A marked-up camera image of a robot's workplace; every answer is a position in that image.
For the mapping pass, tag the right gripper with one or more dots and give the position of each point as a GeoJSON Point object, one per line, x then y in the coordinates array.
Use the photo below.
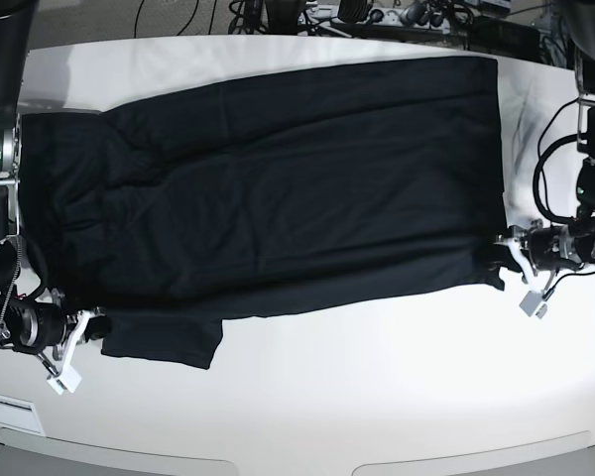
{"type": "Point", "coordinates": [51, 331]}

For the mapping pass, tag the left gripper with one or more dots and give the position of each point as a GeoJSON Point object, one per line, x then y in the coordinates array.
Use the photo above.
{"type": "Point", "coordinates": [541, 253]}

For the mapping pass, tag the black T-shirt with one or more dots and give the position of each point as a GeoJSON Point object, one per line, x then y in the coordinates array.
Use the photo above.
{"type": "Point", "coordinates": [267, 196]}

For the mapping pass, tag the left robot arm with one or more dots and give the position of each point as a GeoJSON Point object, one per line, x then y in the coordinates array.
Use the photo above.
{"type": "Point", "coordinates": [580, 24]}

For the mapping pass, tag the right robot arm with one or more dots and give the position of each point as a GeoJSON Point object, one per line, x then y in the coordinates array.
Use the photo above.
{"type": "Point", "coordinates": [16, 18]}

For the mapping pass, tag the white label plate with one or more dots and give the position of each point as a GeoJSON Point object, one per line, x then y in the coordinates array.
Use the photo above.
{"type": "Point", "coordinates": [20, 416]}

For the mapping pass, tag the black equipment box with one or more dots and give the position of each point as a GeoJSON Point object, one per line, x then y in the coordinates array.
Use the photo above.
{"type": "Point", "coordinates": [505, 39]}

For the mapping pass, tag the white power strip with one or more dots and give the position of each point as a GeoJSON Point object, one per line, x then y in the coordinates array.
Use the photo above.
{"type": "Point", "coordinates": [379, 17]}

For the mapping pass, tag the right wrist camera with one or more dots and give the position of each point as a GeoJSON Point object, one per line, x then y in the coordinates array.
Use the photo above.
{"type": "Point", "coordinates": [67, 380]}

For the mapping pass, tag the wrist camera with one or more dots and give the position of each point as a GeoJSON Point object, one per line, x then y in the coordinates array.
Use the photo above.
{"type": "Point", "coordinates": [534, 304]}
{"type": "Point", "coordinates": [67, 380]}

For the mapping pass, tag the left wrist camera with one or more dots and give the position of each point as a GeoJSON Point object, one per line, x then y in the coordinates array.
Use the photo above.
{"type": "Point", "coordinates": [534, 304]}

